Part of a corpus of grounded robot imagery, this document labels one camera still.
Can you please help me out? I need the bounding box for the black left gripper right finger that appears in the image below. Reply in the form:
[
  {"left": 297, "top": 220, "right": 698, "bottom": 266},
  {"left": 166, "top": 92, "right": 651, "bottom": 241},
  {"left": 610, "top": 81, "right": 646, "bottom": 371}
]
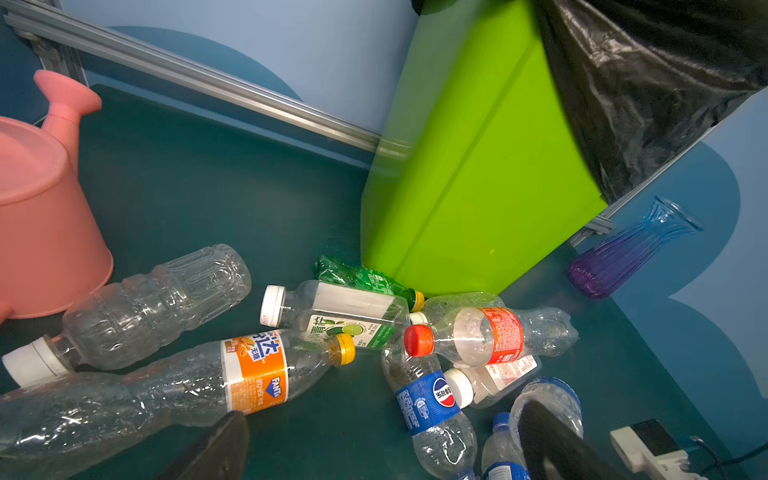
[{"left": 518, "top": 401, "right": 624, "bottom": 479}]

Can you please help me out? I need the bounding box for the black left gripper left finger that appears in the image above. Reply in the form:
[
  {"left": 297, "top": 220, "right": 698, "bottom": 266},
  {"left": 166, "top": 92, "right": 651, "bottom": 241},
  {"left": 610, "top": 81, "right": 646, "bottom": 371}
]
[{"left": 158, "top": 411, "right": 249, "bottom": 480}]

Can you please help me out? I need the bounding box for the clear bottle blue label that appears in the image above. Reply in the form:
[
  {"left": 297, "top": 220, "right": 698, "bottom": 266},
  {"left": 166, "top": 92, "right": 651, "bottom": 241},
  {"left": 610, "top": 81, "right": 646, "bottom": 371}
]
[{"left": 509, "top": 376, "right": 584, "bottom": 448}]

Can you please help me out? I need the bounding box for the clear bottle orange Fanta label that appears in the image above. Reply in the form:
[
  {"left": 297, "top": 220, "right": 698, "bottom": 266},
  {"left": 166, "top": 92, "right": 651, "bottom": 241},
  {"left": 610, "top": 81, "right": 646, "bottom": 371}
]
[{"left": 1, "top": 330, "right": 356, "bottom": 479}]

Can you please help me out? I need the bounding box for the green plastic bin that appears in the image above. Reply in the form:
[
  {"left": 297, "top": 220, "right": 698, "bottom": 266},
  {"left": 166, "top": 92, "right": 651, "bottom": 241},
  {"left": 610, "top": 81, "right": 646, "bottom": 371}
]
[{"left": 360, "top": 1, "right": 606, "bottom": 296}]

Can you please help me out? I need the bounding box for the black bin liner bag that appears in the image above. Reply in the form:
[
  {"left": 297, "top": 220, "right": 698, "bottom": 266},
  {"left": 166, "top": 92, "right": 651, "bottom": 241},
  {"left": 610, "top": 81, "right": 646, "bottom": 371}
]
[{"left": 413, "top": 0, "right": 768, "bottom": 204}]

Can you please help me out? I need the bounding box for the water bottle blue cap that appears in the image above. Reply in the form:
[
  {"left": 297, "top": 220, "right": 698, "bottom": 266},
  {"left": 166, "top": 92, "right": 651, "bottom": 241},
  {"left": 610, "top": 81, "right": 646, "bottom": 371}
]
[{"left": 481, "top": 412, "right": 531, "bottom": 480}]

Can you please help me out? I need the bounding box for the pink label crushed bottle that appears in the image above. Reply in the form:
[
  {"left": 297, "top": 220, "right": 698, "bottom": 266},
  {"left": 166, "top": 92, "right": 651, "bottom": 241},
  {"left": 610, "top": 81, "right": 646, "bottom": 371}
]
[{"left": 444, "top": 355, "right": 542, "bottom": 409}]

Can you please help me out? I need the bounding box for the Pepsi bottle blue label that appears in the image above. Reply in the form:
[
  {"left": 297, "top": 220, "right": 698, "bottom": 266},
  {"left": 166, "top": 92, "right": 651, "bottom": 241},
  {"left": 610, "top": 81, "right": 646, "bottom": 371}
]
[{"left": 381, "top": 340, "right": 478, "bottom": 479}]

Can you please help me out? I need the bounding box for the clear bottle red cola label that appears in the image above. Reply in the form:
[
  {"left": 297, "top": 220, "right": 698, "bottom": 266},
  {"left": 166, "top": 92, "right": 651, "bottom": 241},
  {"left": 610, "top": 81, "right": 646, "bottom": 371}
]
[{"left": 403, "top": 306, "right": 579, "bottom": 367}]

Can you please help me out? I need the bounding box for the clear bottle white green label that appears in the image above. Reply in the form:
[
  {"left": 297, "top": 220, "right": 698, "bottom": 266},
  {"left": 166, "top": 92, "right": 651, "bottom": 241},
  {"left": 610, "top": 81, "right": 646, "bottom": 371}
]
[{"left": 260, "top": 280, "right": 411, "bottom": 350}]

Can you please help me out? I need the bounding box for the purple ribbed glass vase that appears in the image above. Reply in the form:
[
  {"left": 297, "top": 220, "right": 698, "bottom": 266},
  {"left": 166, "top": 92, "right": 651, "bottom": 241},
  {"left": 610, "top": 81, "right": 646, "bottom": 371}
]
[{"left": 566, "top": 195, "right": 704, "bottom": 299}]

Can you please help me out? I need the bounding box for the crushed green bottle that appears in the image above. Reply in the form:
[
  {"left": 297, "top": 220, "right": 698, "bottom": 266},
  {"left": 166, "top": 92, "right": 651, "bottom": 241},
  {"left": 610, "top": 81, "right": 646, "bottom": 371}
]
[{"left": 313, "top": 255, "right": 425, "bottom": 312}]

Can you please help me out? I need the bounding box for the pink watering can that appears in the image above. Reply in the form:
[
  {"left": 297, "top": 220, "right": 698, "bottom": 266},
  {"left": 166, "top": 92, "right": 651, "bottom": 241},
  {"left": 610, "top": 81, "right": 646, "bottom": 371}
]
[{"left": 1, "top": 70, "right": 114, "bottom": 320}]

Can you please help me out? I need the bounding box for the aluminium back frame rail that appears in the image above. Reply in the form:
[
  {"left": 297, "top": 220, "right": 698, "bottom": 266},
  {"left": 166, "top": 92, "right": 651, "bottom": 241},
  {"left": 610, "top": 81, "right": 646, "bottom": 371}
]
[{"left": 1, "top": 1, "right": 380, "bottom": 152}]

